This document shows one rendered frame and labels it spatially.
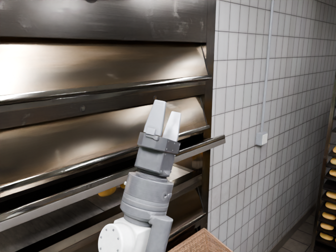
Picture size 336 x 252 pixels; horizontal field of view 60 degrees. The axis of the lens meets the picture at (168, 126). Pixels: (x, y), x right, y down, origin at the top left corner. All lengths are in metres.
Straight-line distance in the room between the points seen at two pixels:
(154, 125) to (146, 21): 0.79
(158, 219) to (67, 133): 0.63
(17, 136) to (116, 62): 0.43
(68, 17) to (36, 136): 0.40
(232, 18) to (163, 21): 0.54
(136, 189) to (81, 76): 0.61
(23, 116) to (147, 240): 0.60
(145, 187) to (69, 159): 0.58
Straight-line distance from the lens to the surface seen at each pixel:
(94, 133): 1.13
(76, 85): 1.03
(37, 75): 0.99
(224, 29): 1.66
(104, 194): 1.44
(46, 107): 1.02
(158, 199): 0.53
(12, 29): 0.98
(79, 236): 1.24
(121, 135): 1.19
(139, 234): 0.54
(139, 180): 0.53
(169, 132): 0.61
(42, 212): 0.94
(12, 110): 0.98
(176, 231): 1.59
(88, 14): 1.09
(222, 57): 1.65
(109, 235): 0.55
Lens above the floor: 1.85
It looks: 15 degrees down
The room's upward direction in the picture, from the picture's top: straight up
